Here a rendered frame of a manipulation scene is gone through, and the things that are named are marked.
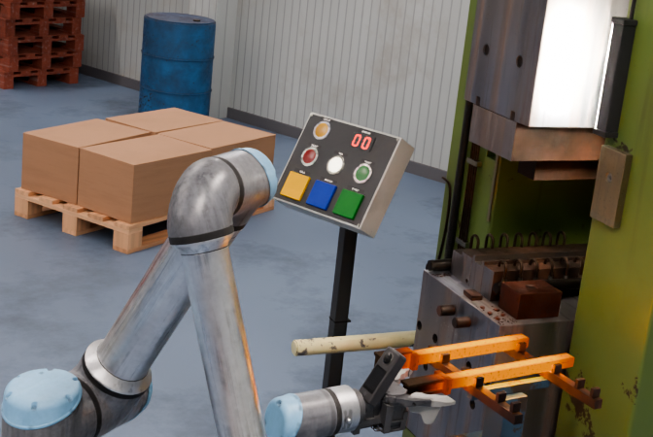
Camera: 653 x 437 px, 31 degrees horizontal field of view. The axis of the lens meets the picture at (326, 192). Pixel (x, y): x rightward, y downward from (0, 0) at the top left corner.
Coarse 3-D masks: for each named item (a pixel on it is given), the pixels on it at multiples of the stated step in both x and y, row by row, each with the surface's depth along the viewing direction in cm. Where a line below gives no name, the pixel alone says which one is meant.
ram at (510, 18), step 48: (480, 0) 287; (528, 0) 268; (576, 0) 264; (624, 0) 269; (480, 48) 287; (528, 48) 268; (576, 48) 268; (480, 96) 288; (528, 96) 269; (576, 96) 272
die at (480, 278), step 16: (464, 256) 296; (560, 256) 298; (464, 272) 296; (480, 272) 289; (496, 272) 284; (512, 272) 286; (528, 272) 288; (544, 272) 290; (560, 272) 292; (576, 272) 294; (480, 288) 289
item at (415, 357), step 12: (504, 336) 262; (516, 336) 262; (408, 348) 248; (432, 348) 251; (444, 348) 252; (456, 348) 252; (468, 348) 253; (480, 348) 255; (492, 348) 257; (504, 348) 259; (516, 348) 261; (408, 360) 246; (420, 360) 247; (432, 360) 249
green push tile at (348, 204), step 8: (344, 192) 323; (352, 192) 321; (344, 200) 322; (352, 200) 320; (360, 200) 319; (336, 208) 322; (344, 208) 321; (352, 208) 320; (344, 216) 320; (352, 216) 319
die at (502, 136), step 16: (480, 112) 288; (480, 128) 288; (496, 128) 281; (512, 128) 275; (528, 128) 275; (544, 128) 277; (560, 128) 279; (576, 128) 281; (592, 128) 283; (480, 144) 288; (496, 144) 282; (512, 144) 275; (528, 144) 276; (544, 144) 278; (560, 144) 280; (576, 144) 282; (592, 144) 284; (512, 160) 276; (528, 160) 278; (544, 160) 280; (560, 160) 282; (576, 160) 284
